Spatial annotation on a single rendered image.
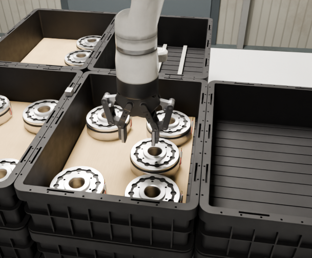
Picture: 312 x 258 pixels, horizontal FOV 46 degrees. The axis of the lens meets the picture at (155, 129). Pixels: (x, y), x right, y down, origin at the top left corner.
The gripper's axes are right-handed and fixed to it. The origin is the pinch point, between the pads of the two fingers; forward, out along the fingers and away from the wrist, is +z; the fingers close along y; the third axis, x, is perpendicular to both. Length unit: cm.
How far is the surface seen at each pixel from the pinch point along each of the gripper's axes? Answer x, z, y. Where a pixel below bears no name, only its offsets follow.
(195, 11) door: 244, 59, -1
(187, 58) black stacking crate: 51, 7, 6
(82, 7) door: 241, 60, -97
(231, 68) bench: 71, 20, 22
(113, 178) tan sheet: -5.3, 7.4, -4.3
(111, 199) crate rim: -19.4, -2.5, -0.5
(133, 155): -1.2, 4.1, -1.0
